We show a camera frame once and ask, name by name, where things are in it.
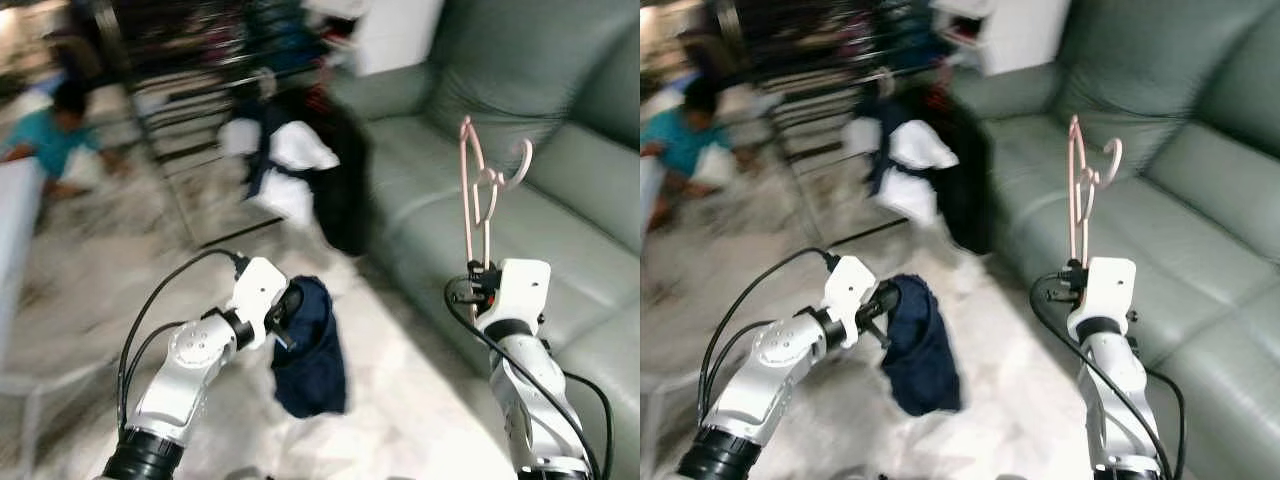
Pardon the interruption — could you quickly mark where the navy blue cloth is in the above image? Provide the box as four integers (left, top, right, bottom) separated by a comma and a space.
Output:
880, 272, 964, 418
269, 276, 349, 420

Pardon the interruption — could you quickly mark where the grey green leather sofa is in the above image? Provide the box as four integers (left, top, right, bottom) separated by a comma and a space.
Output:
948, 0, 1280, 480
328, 0, 641, 480

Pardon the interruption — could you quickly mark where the black metal drying rack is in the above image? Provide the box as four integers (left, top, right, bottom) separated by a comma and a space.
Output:
712, 0, 993, 253
92, 0, 373, 253

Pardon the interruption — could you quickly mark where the child in teal shirt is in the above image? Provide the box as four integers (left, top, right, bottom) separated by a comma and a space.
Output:
0, 78, 133, 203
640, 76, 749, 233

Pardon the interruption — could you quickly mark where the white cabinet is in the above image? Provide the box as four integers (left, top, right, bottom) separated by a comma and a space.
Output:
300, 0, 447, 78
928, 0, 1073, 78

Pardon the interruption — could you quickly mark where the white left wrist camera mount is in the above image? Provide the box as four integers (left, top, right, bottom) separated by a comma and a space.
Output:
821, 254, 880, 348
231, 256, 292, 352

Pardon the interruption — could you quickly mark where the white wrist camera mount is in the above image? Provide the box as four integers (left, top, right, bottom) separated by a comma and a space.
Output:
476, 257, 554, 337
821, 254, 880, 348
1064, 255, 1139, 342
231, 256, 292, 352

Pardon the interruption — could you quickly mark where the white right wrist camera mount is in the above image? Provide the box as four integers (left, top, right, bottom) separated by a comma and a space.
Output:
476, 257, 554, 337
1064, 255, 1139, 342

